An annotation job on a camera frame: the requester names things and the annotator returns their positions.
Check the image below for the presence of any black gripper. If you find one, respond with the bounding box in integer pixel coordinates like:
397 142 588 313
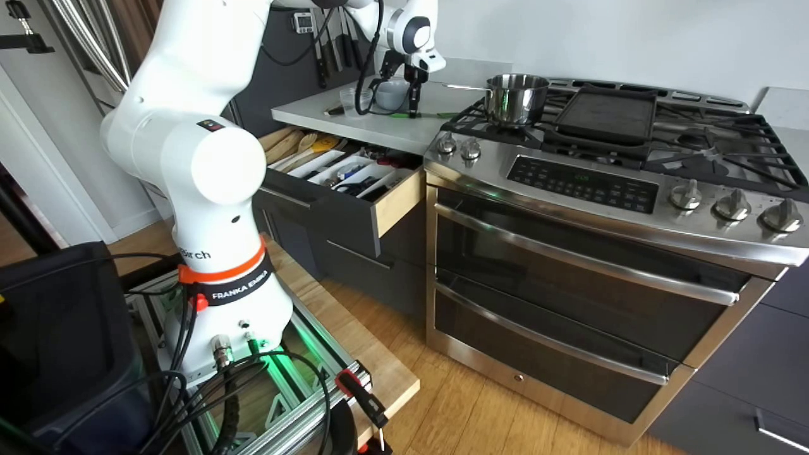
401 62 430 118

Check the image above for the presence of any grey bowl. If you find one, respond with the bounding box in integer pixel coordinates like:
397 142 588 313
374 78 415 114

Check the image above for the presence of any clear plastic container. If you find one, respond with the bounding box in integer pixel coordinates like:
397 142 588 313
339 84 376 115

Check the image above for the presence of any stainless steel pot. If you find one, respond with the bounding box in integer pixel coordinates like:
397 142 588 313
445 70 550 128

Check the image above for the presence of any open wooden kitchen drawer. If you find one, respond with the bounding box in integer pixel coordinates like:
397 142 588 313
254 123 428 263

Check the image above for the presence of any tall dark cabinet panel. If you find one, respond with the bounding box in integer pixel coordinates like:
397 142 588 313
224 0 381 136

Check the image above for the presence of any wooden utensil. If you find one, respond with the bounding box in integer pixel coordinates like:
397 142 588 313
259 123 309 167

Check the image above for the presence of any dark grey base cabinet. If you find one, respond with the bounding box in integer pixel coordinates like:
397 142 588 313
254 187 430 326

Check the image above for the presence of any black cast iron griddle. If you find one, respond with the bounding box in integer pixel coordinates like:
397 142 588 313
554 86 663 147

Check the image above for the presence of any stainless steel gas range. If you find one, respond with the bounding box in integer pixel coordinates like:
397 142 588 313
420 72 809 450

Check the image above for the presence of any wooden platform board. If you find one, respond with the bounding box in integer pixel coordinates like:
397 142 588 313
264 239 422 450

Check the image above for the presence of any red clamp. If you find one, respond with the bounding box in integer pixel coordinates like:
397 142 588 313
333 361 395 455

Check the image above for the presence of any black storage bin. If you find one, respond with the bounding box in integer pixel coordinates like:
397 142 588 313
0 239 162 455

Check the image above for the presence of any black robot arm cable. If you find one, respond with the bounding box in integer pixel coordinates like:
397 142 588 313
311 0 391 115

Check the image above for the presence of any aluminium robot stand frame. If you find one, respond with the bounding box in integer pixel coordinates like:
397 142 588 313
124 268 374 455

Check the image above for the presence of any black base cable bundle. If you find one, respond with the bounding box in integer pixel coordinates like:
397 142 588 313
141 286 335 455

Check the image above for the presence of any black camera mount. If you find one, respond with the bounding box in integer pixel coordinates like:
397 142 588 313
0 0 55 56

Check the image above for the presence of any dark drawer cabinet with handle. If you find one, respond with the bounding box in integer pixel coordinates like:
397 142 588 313
645 257 809 455

